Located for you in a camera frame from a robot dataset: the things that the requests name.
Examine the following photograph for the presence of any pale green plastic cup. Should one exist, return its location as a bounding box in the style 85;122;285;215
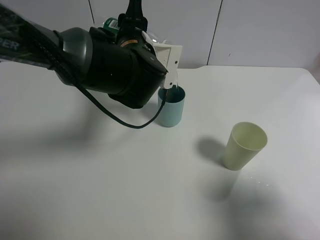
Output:
223;122;268;171

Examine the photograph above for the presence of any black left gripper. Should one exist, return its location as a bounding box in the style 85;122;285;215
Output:
81;0;168;109

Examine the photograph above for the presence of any clear bottle with green label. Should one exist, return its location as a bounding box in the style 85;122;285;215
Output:
103;17;169;44

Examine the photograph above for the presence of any teal plastic cup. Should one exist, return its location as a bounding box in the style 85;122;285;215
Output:
156;85;186;128

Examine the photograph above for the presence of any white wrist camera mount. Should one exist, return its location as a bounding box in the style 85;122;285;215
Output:
142;31;183;90

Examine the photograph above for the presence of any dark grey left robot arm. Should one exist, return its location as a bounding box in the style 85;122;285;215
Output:
0;0;167;109

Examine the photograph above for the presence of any black braided cable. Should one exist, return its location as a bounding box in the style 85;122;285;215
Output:
18;23;171;129

